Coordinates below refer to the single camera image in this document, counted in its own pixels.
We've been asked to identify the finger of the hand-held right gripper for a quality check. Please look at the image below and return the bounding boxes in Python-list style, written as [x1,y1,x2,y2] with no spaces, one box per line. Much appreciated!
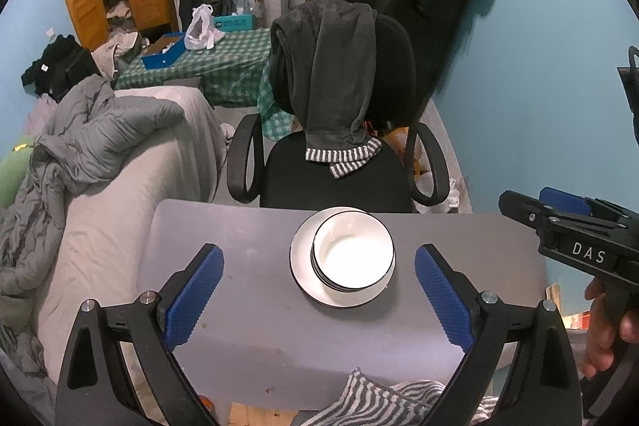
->
[499,190,560,237]
[539,186,630,220]

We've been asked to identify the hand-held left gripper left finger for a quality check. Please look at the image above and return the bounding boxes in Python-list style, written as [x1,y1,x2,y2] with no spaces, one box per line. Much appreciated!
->
[55,243,225,426]

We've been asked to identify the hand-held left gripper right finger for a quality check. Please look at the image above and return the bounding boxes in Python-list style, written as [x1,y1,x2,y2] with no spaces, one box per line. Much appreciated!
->
[414,244,584,426]

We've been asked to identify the white ribbed bowl black rim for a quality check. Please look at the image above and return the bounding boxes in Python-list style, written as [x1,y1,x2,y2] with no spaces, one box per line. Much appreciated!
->
[310,251,396,296]
[310,210,395,292]

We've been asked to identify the white plate black rim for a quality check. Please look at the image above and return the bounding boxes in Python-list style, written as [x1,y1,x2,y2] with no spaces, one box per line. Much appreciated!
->
[290,206,397,310]

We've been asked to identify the person's right hand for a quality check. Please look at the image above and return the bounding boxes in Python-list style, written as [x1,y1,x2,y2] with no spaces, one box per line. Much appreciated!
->
[581,277,616,379]

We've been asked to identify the crumpled white bag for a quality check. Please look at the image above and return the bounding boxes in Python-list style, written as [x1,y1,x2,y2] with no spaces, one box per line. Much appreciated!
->
[414,166,462,214]

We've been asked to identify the bed with grey sheet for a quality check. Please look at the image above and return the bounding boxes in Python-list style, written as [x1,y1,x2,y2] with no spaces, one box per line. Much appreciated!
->
[37,87,230,387]

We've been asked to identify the person's striped clothing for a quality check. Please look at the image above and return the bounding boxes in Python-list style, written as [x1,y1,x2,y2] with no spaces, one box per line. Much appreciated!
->
[300,369,500,426]

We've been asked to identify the black office chair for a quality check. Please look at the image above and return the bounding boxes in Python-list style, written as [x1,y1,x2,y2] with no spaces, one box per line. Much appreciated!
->
[227,12,450,213]

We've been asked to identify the grey duvet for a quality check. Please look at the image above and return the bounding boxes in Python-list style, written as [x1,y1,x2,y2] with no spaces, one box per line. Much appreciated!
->
[0,74,185,377]

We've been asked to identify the green pillow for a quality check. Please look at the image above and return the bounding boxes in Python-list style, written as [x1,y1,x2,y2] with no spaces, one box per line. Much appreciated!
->
[0,134,38,210]

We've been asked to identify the black hanging coats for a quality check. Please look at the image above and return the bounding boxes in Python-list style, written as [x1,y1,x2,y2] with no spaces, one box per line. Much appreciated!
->
[332,0,495,127]

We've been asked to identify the dark grey hoodie striped cuffs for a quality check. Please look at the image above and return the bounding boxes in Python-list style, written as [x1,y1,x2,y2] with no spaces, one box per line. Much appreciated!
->
[272,1,383,180]

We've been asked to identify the green checkered tablecloth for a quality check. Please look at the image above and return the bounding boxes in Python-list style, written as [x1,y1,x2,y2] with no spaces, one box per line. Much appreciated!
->
[115,27,295,142]

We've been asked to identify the blue cardboard box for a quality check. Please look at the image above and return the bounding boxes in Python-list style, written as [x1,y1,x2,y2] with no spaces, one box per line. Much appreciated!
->
[142,33,188,70]

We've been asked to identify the grey clothes pile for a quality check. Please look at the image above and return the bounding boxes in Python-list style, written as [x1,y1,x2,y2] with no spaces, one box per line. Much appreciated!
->
[92,32,151,80]

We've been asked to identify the white plastic bag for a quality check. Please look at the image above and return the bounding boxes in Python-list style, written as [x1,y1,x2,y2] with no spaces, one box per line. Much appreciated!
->
[184,4,225,52]

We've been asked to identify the black clothes pile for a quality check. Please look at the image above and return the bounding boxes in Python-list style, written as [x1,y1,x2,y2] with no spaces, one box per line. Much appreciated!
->
[21,34,103,102]

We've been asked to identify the teal cardboard box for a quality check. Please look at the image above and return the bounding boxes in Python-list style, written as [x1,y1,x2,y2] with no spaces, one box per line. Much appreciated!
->
[214,14,258,30]

